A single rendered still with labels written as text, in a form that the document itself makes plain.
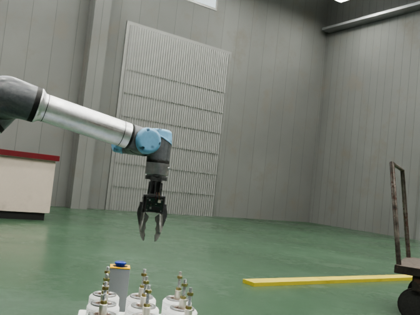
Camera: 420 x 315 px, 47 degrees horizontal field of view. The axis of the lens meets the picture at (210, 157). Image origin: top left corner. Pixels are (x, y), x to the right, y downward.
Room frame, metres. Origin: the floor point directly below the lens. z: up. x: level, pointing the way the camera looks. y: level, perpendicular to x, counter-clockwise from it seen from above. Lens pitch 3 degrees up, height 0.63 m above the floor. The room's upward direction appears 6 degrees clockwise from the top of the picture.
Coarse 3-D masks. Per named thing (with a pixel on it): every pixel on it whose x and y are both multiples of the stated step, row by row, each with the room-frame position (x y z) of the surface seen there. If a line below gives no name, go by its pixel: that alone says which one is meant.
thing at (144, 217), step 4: (144, 212) 1.59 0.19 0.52; (144, 216) 1.59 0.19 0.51; (148, 216) 1.61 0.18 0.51; (140, 220) 1.60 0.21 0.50; (144, 220) 1.61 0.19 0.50; (140, 224) 1.60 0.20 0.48; (144, 224) 1.61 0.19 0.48; (140, 228) 1.60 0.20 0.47; (144, 228) 1.61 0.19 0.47; (140, 232) 1.60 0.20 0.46; (144, 232) 1.61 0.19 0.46; (144, 236) 1.61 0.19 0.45
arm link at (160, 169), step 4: (148, 164) 1.57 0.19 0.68; (152, 164) 1.56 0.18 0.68; (156, 164) 1.56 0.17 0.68; (160, 164) 1.56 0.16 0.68; (164, 164) 1.57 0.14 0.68; (168, 164) 1.59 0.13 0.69; (148, 168) 1.57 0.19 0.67; (152, 168) 1.56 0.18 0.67; (156, 168) 1.56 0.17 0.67; (160, 168) 1.56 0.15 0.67; (164, 168) 1.57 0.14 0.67; (168, 168) 1.60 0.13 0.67; (148, 172) 1.57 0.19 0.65; (152, 172) 1.56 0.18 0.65; (156, 172) 1.56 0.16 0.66; (160, 172) 1.56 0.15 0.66; (164, 172) 1.57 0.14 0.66; (156, 176) 1.57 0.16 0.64; (164, 176) 1.59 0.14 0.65
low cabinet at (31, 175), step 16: (0, 160) 5.74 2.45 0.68; (16, 160) 5.84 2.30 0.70; (32, 160) 5.95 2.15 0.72; (48, 160) 6.06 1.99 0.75; (0, 176) 5.75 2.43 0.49; (16, 176) 5.86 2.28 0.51; (32, 176) 5.97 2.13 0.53; (48, 176) 6.07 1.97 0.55; (0, 192) 5.77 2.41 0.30; (16, 192) 5.87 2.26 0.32; (32, 192) 5.98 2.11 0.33; (48, 192) 6.09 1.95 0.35; (0, 208) 5.78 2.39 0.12; (16, 208) 5.88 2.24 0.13; (32, 208) 5.99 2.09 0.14; (48, 208) 6.10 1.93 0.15
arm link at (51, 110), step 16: (0, 80) 1.25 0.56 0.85; (16, 80) 1.26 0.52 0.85; (0, 96) 1.24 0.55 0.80; (16, 96) 1.24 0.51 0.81; (32, 96) 1.25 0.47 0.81; (48, 96) 1.29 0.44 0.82; (0, 112) 1.26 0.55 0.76; (16, 112) 1.25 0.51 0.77; (32, 112) 1.26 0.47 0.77; (48, 112) 1.28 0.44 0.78; (64, 112) 1.29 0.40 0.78; (80, 112) 1.32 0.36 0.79; (96, 112) 1.35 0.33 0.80; (64, 128) 1.33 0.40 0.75; (80, 128) 1.33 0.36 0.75; (96, 128) 1.34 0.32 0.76; (112, 128) 1.36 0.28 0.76; (128, 128) 1.38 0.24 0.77; (144, 128) 1.40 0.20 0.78; (128, 144) 1.39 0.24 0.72; (144, 144) 1.38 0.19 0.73; (160, 144) 1.41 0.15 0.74
